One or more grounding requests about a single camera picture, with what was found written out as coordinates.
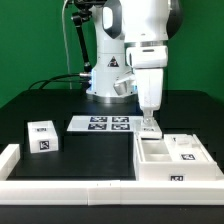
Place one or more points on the small white cabinet top box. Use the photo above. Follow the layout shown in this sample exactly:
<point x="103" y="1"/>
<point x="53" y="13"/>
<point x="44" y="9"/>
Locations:
<point x="42" y="137"/>

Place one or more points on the white left fence bar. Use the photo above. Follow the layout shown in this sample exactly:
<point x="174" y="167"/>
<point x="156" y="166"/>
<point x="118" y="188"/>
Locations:
<point x="8" y="160"/>

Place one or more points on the white cabinet body box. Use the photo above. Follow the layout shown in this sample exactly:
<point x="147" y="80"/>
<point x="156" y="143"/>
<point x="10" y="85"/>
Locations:
<point x="152" y="162"/>

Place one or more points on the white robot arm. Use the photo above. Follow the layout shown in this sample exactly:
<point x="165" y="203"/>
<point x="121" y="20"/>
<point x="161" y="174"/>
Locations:
<point x="121" y="24"/>

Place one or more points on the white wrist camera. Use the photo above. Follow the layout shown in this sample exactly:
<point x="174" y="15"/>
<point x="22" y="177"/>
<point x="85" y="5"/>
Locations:
<point x="124" y="83"/>

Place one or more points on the white cabinet door panel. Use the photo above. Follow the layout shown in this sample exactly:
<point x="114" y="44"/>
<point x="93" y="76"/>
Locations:
<point x="149" y="129"/>

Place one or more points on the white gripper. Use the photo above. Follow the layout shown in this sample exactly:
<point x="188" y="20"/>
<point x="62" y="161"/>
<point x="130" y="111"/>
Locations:
<point x="148" y="65"/>

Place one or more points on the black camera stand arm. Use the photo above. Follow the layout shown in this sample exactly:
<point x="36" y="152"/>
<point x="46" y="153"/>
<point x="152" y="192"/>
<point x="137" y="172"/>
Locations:
<point x="83" y="15"/>

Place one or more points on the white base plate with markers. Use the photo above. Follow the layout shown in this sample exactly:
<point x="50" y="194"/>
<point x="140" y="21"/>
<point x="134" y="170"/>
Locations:
<point x="105" y="124"/>

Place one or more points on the white front fence bar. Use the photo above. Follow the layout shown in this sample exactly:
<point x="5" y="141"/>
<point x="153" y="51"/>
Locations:
<point x="111" y="193"/>

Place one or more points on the white fence bar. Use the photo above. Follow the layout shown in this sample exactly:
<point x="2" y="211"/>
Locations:
<point x="219" y="169"/>
<point x="111" y="193"/>
<point x="8" y="160"/>

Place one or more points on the white right fence bar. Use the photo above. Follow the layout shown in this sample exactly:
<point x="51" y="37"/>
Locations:
<point x="219" y="169"/>

